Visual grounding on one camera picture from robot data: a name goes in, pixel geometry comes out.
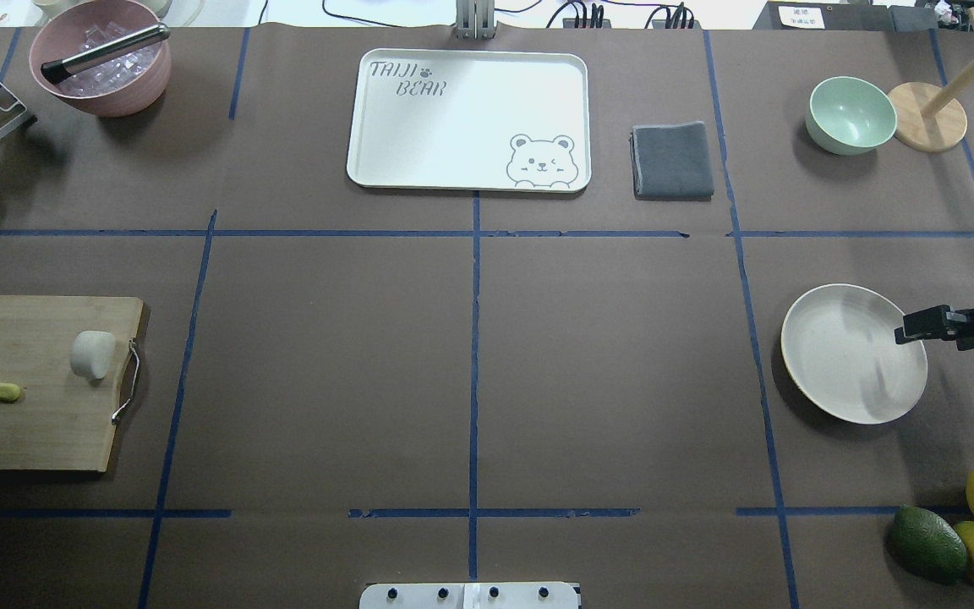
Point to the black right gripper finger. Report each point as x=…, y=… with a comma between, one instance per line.
x=934, y=324

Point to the beige round plate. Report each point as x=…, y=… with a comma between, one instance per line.
x=838, y=344

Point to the white bear tray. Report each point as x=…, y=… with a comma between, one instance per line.
x=473, y=120

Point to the wooden mug stand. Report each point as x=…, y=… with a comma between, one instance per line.
x=930, y=118

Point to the green avocado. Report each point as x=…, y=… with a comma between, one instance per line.
x=924, y=544

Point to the mint green bowl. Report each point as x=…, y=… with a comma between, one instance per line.
x=847, y=116

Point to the grey folded cloth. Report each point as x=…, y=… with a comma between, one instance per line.
x=671, y=162

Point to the pink bowl with ice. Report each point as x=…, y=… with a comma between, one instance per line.
x=116, y=88

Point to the bamboo cutting board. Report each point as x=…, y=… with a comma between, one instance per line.
x=61, y=420

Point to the steel black-tipped tongs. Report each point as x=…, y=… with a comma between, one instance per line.
x=60, y=70

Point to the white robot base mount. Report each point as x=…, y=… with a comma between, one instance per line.
x=512, y=594

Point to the aluminium frame post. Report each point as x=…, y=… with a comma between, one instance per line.
x=475, y=20

